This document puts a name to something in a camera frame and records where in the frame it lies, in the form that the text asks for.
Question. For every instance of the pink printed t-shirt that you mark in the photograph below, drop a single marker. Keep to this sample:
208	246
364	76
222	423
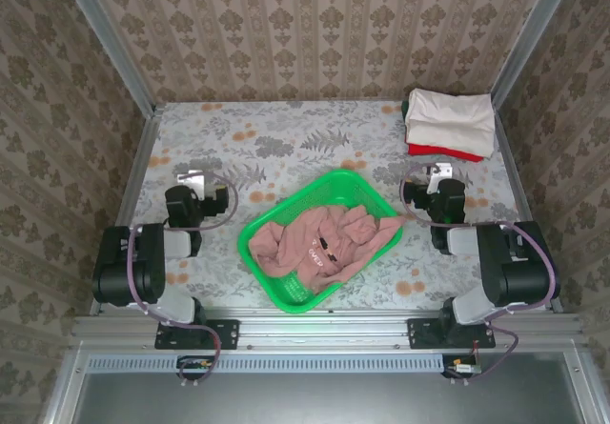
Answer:
352	248

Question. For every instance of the green plastic basket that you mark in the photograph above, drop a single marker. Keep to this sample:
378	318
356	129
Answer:
293	295

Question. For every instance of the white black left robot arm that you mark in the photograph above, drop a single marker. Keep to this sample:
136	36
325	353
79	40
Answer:
152	271

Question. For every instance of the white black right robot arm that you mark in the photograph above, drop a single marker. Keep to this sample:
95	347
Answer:
519	276

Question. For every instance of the stack of folded clothes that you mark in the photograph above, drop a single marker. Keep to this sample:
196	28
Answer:
453	119

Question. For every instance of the red and green object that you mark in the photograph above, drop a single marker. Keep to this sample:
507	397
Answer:
429	150

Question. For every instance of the dark green folded t-shirt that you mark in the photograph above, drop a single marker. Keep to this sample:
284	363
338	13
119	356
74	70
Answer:
405	109

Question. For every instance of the floral tablecloth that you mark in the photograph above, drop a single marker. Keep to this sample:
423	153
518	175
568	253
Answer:
286	124

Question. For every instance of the grey metal sheet panel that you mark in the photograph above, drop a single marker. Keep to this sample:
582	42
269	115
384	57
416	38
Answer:
333	400

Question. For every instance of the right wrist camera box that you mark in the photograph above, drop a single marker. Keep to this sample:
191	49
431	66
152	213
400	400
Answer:
444	176

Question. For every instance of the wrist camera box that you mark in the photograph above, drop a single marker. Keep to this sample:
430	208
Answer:
444	176
190	181

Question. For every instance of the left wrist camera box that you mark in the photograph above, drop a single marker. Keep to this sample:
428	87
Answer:
190	181

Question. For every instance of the aluminium table side rail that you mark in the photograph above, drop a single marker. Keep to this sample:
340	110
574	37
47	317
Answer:
521	181
126	205

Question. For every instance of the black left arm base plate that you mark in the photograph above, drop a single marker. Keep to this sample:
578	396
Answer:
224	333

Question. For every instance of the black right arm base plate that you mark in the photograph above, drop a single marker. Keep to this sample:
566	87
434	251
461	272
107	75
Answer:
421	333

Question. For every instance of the wide aluminium base rail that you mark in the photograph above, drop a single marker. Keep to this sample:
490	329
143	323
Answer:
324	333

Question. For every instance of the aluminium frame post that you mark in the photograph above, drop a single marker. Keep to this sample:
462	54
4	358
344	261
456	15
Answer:
110	38
532	38

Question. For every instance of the aluminium lower frame rail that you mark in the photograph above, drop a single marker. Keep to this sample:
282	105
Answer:
64	390
585	390

